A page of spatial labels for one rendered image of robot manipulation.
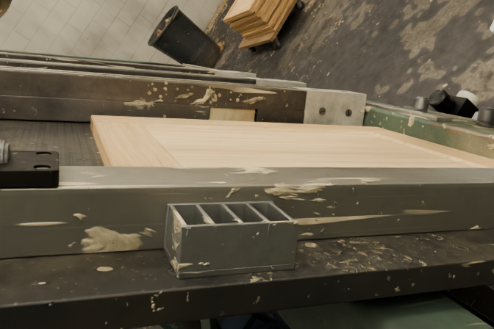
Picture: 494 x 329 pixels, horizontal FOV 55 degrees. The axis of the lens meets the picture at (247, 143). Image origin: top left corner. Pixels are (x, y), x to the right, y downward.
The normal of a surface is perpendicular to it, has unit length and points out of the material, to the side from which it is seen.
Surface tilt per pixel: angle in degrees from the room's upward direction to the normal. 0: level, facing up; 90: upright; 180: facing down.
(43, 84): 90
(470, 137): 31
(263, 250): 89
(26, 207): 90
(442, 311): 59
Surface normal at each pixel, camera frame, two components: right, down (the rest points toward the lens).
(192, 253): 0.36, 0.18
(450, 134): -0.93, -0.02
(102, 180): 0.10, -0.98
